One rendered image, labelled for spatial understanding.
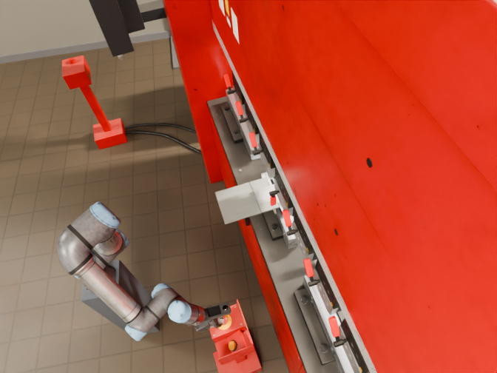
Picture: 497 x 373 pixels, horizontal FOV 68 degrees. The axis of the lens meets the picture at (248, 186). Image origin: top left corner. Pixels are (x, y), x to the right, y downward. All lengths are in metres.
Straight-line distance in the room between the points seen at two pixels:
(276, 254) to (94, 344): 1.48
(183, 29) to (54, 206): 1.92
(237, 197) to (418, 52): 1.37
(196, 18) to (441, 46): 1.70
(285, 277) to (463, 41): 1.41
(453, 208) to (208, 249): 2.34
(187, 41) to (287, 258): 1.23
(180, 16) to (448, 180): 1.70
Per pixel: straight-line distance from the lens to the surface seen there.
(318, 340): 1.62
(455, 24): 0.44
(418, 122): 0.54
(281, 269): 1.72
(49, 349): 2.90
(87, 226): 1.39
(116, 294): 1.45
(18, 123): 4.23
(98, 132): 3.54
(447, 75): 0.45
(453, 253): 0.58
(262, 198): 1.74
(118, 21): 2.16
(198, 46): 2.15
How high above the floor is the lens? 2.48
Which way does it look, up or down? 56 degrees down
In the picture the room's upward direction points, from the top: 6 degrees counter-clockwise
